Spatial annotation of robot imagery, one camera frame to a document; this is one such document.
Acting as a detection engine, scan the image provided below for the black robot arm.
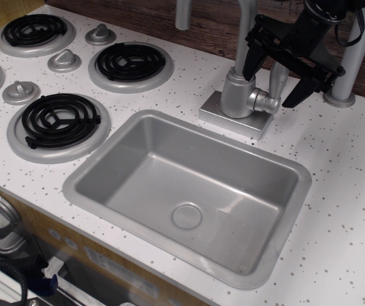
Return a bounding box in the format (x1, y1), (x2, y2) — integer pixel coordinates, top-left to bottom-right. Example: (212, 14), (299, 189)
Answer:
(243, 1), (365, 108)

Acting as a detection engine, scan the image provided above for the back right stove burner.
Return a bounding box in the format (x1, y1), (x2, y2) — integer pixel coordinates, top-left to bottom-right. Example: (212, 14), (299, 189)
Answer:
(88, 42), (173, 94)

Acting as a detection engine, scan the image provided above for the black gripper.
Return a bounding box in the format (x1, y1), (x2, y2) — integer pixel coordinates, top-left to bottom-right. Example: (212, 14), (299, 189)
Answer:
(243, 13), (343, 107)

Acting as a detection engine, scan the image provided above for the silver stove knob middle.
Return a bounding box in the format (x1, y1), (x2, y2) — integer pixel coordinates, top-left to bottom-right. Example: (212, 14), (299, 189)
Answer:
(47, 49), (82, 73)

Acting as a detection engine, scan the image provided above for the grey toy sink basin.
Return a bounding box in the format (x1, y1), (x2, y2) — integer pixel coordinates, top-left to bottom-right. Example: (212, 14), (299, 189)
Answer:
(62, 110), (311, 289)

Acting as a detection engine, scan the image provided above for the silver stove knob lower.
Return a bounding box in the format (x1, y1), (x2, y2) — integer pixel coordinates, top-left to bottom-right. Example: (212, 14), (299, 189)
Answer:
(2, 81), (40, 105)

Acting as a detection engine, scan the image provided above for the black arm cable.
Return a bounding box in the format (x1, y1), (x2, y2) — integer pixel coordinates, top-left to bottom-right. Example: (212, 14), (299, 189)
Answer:
(333, 6), (365, 47)

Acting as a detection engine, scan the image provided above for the grey vertical support pole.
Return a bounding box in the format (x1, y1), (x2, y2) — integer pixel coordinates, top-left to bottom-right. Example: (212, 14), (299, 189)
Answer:
(323, 0), (365, 109)

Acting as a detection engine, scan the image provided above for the silver stove knob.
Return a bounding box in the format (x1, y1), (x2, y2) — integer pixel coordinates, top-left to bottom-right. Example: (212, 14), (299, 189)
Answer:
(47, 49), (82, 73)
(2, 81), (40, 105)
(85, 24), (116, 46)

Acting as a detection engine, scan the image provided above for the silver faucet lever handle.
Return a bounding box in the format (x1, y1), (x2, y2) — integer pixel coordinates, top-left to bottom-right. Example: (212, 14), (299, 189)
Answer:
(247, 61), (289, 115)

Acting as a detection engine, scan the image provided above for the silver stove knob top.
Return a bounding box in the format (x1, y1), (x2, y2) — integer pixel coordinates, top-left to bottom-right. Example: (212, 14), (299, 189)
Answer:
(85, 24), (116, 46)

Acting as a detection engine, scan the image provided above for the back left stove burner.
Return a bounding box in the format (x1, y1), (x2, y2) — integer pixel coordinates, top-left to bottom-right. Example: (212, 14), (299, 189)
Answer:
(0, 14), (76, 58)

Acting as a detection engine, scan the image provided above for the silver toy faucet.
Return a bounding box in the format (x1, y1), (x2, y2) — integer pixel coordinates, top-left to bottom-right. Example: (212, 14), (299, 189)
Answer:
(175, 0), (290, 141)

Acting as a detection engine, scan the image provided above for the front right stove burner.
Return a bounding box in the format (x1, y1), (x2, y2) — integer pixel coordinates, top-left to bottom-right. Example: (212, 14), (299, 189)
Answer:
(7, 94), (111, 164)

